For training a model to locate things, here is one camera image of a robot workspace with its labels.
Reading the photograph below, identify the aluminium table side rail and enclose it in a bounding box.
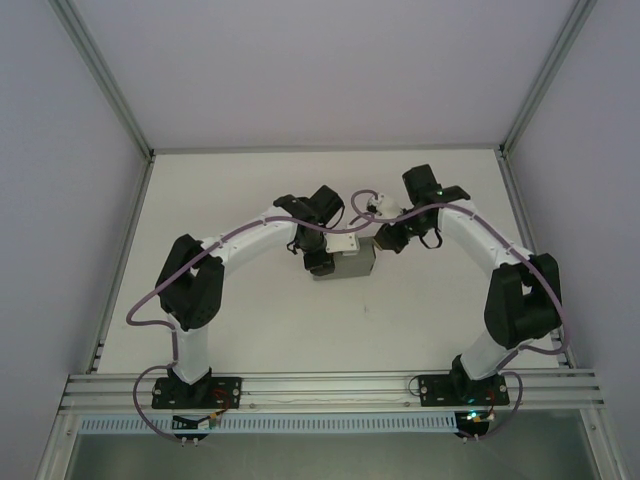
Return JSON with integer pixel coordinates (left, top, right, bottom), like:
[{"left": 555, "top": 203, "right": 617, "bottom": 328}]
[
  {"left": 87, "top": 154, "right": 157, "bottom": 376},
  {"left": 497, "top": 149, "right": 577, "bottom": 370}
]

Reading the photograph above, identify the aluminium frame post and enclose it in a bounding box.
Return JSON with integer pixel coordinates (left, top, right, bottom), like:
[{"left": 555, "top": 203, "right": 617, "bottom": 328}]
[
  {"left": 52, "top": 0, "right": 155, "bottom": 160},
  {"left": 498, "top": 0, "right": 595, "bottom": 157}
]

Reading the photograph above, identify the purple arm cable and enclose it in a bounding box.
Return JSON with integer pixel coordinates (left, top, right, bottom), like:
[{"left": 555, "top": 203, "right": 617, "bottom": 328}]
[
  {"left": 349, "top": 188, "right": 570, "bottom": 444},
  {"left": 127, "top": 212, "right": 359, "bottom": 446}
]

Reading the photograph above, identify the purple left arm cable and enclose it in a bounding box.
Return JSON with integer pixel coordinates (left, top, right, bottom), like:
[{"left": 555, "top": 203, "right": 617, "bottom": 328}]
[{"left": 127, "top": 212, "right": 359, "bottom": 446}]

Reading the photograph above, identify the white slotted cable duct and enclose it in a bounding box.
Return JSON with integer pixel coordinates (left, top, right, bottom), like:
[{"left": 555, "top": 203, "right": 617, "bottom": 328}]
[{"left": 79, "top": 412, "right": 459, "bottom": 435}]

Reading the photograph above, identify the grey corrugated cardboard box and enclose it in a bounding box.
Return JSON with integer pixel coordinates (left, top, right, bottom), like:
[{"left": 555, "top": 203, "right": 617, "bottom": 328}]
[{"left": 312, "top": 237, "right": 377, "bottom": 282}]

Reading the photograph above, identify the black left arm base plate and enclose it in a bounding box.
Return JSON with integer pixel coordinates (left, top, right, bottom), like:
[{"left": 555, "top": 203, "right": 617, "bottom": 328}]
[{"left": 152, "top": 375, "right": 244, "bottom": 410}]

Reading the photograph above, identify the small wired connector with green light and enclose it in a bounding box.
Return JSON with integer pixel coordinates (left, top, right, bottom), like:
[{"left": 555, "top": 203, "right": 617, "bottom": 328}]
[{"left": 458, "top": 408, "right": 497, "bottom": 427}]

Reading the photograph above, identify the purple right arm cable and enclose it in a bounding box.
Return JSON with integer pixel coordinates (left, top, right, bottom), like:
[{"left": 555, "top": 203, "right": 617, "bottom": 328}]
[{"left": 349, "top": 188, "right": 570, "bottom": 444}]

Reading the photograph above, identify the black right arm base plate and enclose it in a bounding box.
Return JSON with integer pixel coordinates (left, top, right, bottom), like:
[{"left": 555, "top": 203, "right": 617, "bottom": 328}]
[{"left": 417, "top": 373, "right": 510, "bottom": 407}]

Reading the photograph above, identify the shiny steel panel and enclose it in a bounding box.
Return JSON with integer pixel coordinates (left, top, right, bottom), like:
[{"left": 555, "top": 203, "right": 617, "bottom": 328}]
[{"left": 64, "top": 432, "right": 601, "bottom": 480}]

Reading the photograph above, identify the wide aluminium mounting rail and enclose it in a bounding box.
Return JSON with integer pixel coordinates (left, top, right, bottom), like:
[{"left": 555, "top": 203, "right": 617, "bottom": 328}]
[{"left": 63, "top": 368, "right": 606, "bottom": 414}]

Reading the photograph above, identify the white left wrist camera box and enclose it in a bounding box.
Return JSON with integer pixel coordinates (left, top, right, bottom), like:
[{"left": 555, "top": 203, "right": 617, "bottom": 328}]
[{"left": 325, "top": 232, "right": 361, "bottom": 257}]

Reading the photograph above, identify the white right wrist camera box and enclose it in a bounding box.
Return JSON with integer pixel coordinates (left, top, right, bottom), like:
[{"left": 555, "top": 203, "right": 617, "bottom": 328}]
[{"left": 366, "top": 193, "right": 403, "bottom": 220}]

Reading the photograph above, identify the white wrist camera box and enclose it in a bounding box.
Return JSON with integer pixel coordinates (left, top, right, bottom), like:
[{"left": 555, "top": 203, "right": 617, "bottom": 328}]
[
  {"left": 325, "top": 232, "right": 361, "bottom": 257},
  {"left": 366, "top": 193, "right": 403, "bottom": 220}
]

